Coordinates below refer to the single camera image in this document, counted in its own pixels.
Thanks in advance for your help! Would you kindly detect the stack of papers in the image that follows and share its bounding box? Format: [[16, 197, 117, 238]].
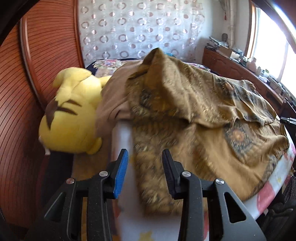
[[207, 37, 228, 49]]

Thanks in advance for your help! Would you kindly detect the cardboard box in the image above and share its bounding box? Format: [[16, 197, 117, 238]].
[[216, 45, 233, 57]]

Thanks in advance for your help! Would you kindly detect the wooden-framed window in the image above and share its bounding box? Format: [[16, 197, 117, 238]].
[[245, 5, 296, 88]]

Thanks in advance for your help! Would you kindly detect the golden patterned shirt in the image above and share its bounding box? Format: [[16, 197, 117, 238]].
[[95, 47, 289, 215]]

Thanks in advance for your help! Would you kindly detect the white bundled window curtain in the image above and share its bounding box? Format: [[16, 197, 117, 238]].
[[220, 0, 234, 44]]

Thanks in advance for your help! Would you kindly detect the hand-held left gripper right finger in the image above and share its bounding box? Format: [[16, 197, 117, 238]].
[[162, 149, 266, 241]]

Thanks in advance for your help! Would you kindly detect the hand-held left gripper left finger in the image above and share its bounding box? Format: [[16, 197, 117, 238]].
[[28, 149, 129, 241]]

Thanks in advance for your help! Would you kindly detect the wooden sideboard cabinet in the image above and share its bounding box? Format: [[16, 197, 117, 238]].
[[202, 47, 296, 121]]

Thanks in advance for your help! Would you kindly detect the floral quilt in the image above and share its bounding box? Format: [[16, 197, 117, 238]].
[[87, 58, 144, 78]]

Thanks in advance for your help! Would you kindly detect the black chair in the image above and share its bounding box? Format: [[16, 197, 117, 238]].
[[279, 116, 296, 126]]

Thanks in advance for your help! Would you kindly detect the circle-patterned sheer curtain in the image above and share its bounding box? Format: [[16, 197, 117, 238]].
[[79, 0, 205, 64]]

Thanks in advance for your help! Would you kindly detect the wooden slatted wardrobe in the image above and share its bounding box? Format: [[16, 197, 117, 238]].
[[0, 0, 85, 232]]

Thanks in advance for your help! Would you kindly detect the yellow plush toy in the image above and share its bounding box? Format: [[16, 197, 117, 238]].
[[38, 67, 111, 155]]

